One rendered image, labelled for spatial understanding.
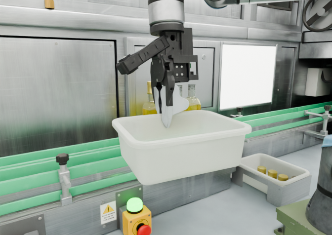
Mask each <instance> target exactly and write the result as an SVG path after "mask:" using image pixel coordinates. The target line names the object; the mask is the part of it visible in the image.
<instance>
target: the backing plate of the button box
mask: <svg viewBox="0 0 332 235"><path fill-rule="evenodd" d="M134 197H136V198H139V199H141V200H142V202H143V185H141V186H137V187H134V188H130V189H127V190H123V191H120V192H116V211H117V229H119V228H120V215H119V208H120V207H122V206H125V205H127V202H128V200H129V199H131V198H134Z"/></svg>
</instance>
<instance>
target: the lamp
mask: <svg viewBox="0 0 332 235"><path fill-rule="evenodd" d="M142 210H143V205H142V200H141V199H139V198H136V197H134V198H131V199H129V200H128V202H127V212H128V213H130V214H138V213H140V212H141V211H142Z"/></svg>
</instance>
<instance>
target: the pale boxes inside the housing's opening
mask: <svg viewBox="0 0 332 235"><path fill-rule="evenodd" d="M322 71H323V74H324V78H325V80H332V68H308V73H307V81H306V89H305V95H306V96H314V97H316V96H323V95H330V90H331V83H324V82H323V81H322V79H321V74H322Z"/></svg>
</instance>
